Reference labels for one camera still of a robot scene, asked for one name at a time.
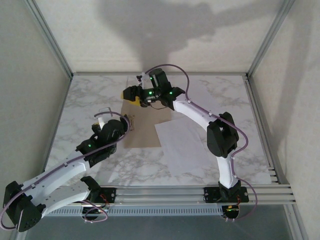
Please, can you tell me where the brown paper folder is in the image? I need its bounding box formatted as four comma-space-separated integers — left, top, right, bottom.
119, 74, 174, 149

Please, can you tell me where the metal folder fastener clip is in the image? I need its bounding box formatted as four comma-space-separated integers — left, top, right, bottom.
128, 113, 138, 132

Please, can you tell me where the thin aluminium frame rail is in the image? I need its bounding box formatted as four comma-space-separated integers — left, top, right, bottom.
71, 71, 250, 77

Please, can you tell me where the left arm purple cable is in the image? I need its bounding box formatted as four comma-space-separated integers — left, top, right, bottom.
0, 111, 132, 231

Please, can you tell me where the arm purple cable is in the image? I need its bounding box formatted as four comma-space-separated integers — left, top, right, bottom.
142, 64, 259, 222
0, 111, 132, 231

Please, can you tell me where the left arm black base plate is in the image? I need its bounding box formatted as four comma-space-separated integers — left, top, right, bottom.
98, 186, 118, 204

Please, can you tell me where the wide aluminium frame rail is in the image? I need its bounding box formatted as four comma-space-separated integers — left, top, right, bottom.
44, 184, 297, 208

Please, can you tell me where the grey slotted cable duct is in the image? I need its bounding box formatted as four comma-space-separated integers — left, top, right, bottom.
44, 206, 225, 217

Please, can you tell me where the aluminium corner post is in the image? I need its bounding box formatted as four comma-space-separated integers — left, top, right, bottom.
23, 0, 75, 79
246, 0, 297, 79

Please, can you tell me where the aluminium side rail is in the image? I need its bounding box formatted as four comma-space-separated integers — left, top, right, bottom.
243, 76, 292, 187

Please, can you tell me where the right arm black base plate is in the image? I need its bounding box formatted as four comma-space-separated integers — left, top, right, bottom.
203, 186, 250, 204

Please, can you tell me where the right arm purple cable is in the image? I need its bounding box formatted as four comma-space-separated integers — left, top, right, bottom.
142, 64, 259, 222

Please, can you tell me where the aluminium lower post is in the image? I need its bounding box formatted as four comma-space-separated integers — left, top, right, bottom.
283, 203, 310, 240

